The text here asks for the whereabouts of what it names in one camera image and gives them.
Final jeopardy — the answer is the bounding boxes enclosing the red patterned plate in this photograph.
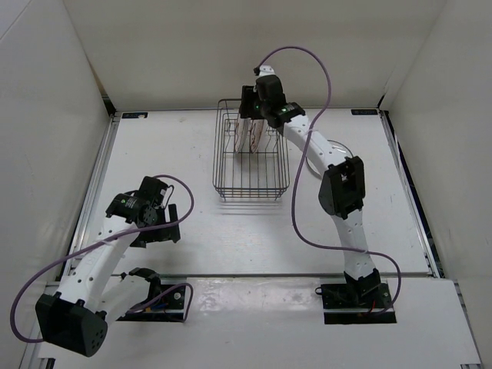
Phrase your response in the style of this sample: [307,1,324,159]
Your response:
[249,119,264,154]
[234,118,249,153]

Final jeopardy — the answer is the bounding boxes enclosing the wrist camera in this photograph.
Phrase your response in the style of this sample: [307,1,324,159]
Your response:
[135,176,169,207]
[255,65,286,107]

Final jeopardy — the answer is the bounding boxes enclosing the wire dish rack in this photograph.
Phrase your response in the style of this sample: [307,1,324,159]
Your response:
[212,98,290,201]

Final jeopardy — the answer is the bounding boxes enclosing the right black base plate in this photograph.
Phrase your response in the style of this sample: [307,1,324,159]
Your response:
[314,283,397,325]

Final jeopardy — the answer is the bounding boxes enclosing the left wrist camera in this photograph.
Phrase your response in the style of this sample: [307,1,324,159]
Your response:
[135,176,169,207]

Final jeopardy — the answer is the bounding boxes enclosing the blue corner label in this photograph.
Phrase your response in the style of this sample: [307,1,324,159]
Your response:
[121,112,148,119]
[351,108,378,116]

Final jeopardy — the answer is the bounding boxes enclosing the black patterned white plate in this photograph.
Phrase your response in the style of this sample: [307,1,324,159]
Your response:
[304,140,354,179]

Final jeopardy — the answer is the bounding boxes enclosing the left blue corner label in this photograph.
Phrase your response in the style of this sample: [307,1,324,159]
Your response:
[121,112,148,119]

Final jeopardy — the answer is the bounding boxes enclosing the right blue corner label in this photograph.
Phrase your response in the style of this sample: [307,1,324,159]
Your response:
[351,108,378,116]

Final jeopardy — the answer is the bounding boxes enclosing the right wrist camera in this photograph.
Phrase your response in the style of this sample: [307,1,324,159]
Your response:
[255,65,286,107]

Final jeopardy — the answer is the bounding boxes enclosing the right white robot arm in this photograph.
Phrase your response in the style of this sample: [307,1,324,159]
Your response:
[239,85,381,308]

